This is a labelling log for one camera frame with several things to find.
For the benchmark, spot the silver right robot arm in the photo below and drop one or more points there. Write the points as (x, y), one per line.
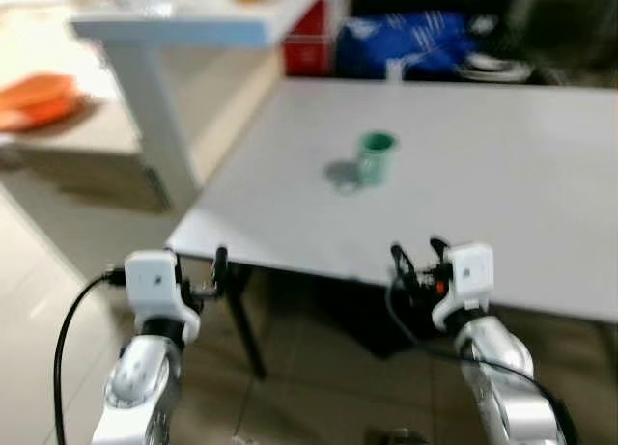
(507, 377)

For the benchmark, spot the green cup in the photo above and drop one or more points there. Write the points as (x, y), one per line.
(377, 160)

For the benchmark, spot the dark robot foot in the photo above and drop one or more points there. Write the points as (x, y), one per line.
(396, 437)

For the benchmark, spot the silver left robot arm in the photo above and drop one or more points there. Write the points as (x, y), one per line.
(140, 387)

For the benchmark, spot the red cardboard box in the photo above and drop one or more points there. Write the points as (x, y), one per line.
(307, 57)
(317, 20)

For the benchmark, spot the black table leg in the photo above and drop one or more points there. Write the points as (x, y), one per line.
(246, 319)

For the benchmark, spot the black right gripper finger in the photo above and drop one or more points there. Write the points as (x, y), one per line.
(400, 262)
(439, 249)

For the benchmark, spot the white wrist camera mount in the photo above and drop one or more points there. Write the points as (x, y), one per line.
(468, 276)
(150, 281)

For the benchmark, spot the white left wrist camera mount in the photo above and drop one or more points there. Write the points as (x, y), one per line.
(150, 281)

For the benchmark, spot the beige low cabinet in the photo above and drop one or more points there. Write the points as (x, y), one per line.
(77, 170)

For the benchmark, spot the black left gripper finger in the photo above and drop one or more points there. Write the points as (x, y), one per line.
(180, 266)
(220, 269)

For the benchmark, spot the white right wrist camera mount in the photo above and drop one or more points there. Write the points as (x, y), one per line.
(468, 276)

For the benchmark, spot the white side table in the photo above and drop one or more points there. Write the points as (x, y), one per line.
(154, 117)

